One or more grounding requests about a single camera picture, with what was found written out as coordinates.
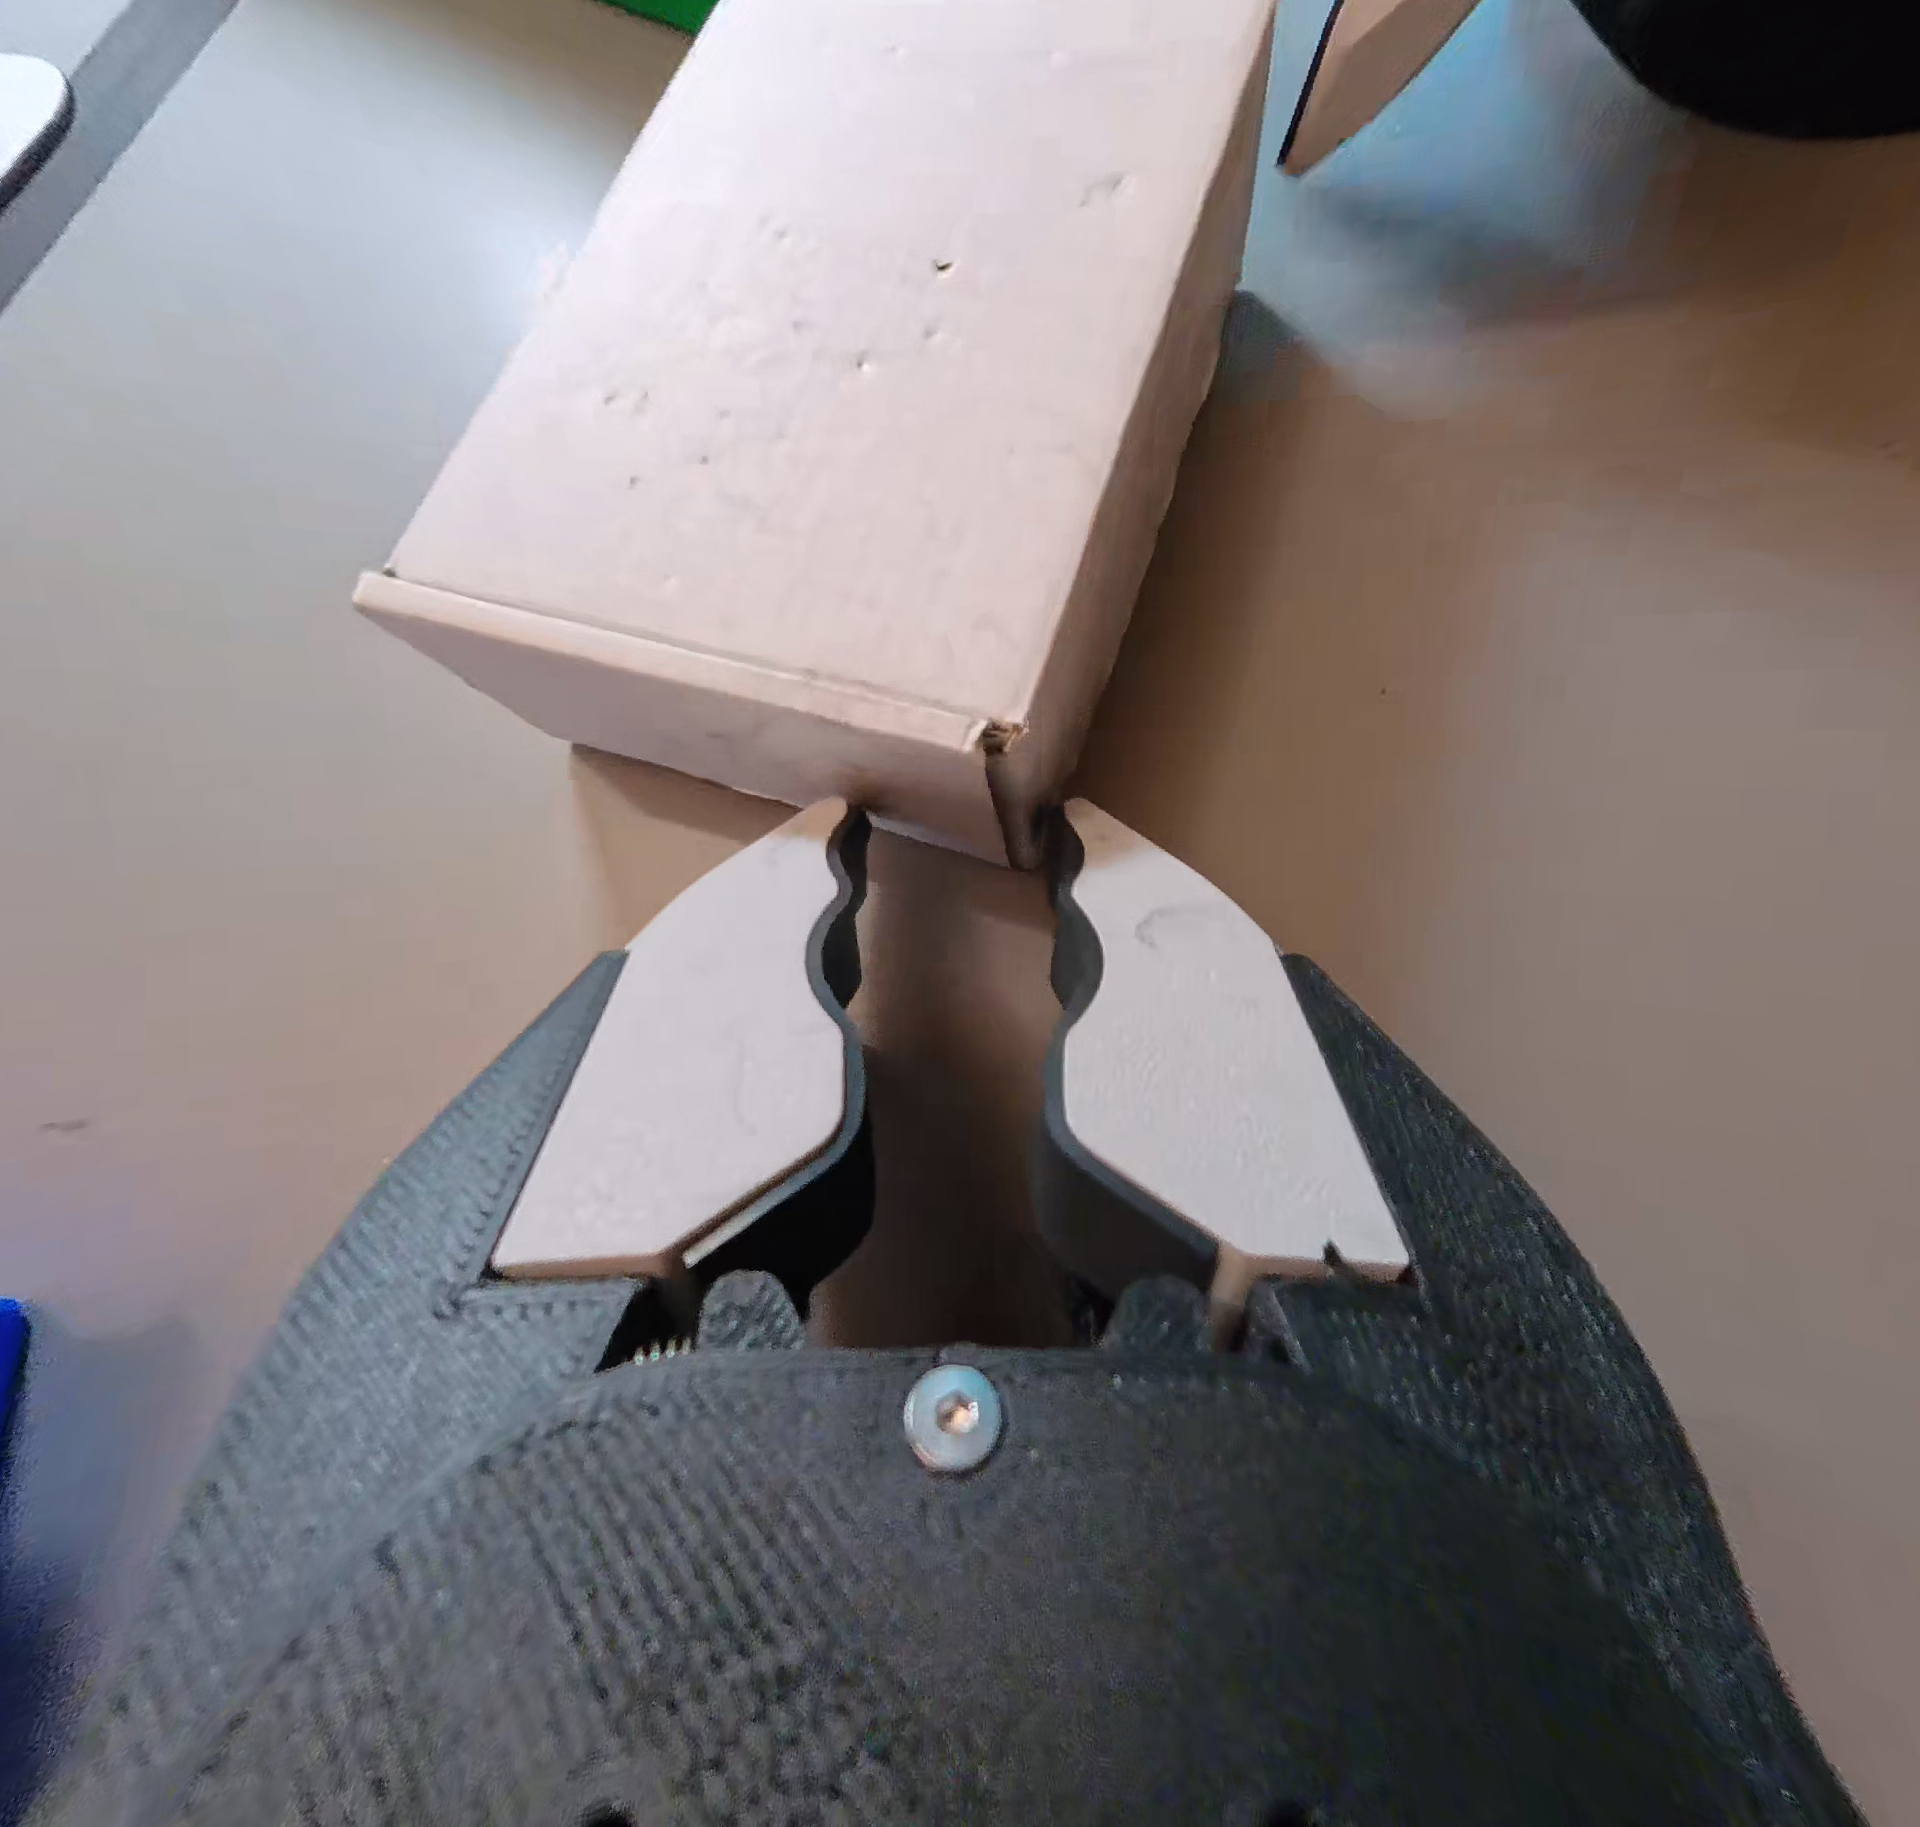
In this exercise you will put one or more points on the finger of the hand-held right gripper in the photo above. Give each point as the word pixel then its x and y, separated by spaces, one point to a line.
pixel 1410 15

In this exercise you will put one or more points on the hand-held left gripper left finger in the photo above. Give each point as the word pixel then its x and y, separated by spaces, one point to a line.
pixel 676 1077

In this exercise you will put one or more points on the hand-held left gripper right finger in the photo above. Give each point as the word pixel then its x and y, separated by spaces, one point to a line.
pixel 1215 1077

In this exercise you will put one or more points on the plain cardboard box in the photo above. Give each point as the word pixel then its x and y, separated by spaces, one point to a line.
pixel 854 358

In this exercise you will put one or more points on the black office chair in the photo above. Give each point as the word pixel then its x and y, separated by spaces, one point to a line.
pixel 1757 15

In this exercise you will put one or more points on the blue plastic bin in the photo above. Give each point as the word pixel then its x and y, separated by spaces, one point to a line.
pixel 13 1392

